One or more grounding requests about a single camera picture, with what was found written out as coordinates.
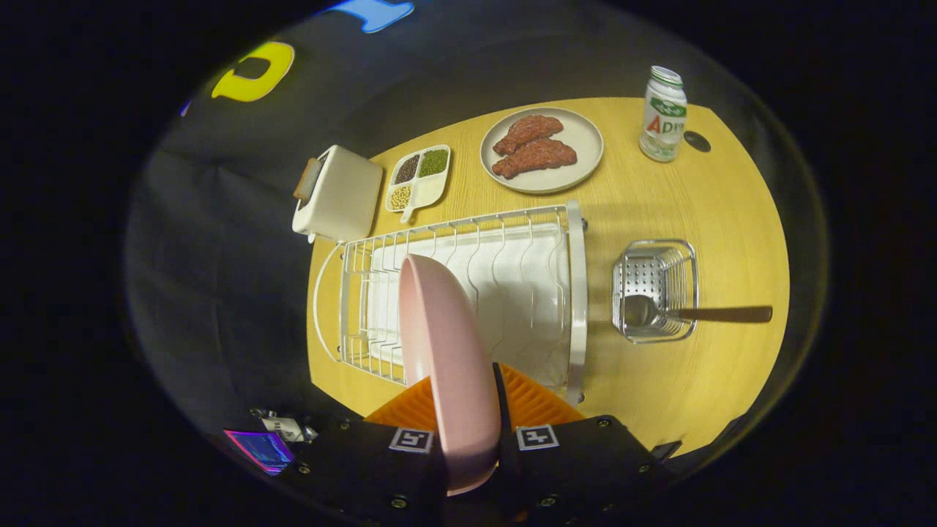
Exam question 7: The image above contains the metal wire basket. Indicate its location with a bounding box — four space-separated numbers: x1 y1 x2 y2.
612 239 699 345

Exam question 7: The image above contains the cream toaster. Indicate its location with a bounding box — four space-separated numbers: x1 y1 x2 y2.
292 144 384 244

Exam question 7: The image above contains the purple lit screen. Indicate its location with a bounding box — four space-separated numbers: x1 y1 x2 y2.
223 430 295 476

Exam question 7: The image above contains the small white labelled object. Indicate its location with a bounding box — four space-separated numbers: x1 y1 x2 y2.
249 408 319 444

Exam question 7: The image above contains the wooden handled metal spoon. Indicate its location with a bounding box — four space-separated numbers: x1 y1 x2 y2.
622 294 774 330

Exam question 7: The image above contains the beige round plate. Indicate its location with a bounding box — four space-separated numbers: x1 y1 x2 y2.
480 107 605 195

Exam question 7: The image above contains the pink plate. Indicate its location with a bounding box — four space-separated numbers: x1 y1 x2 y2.
398 253 503 496

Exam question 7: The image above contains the white divided bean dish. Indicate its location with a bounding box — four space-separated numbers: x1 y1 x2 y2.
385 144 452 224

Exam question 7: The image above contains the brown toast slice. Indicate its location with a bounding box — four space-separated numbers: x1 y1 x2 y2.
294 157 323 202

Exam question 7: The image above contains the white wire dish rack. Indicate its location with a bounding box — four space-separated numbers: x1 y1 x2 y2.
313 200 589 405

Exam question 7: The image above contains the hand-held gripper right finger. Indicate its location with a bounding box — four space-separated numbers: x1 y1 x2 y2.
492 362 663 525

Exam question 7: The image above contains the red meat piece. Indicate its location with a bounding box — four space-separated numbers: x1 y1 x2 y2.
493 115 564 156
491 138 578 180

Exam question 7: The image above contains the white green labelled bottle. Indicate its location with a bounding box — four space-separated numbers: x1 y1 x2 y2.
639 65 688 163

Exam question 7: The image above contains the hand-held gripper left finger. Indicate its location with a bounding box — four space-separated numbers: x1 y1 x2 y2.
275 377 451 527

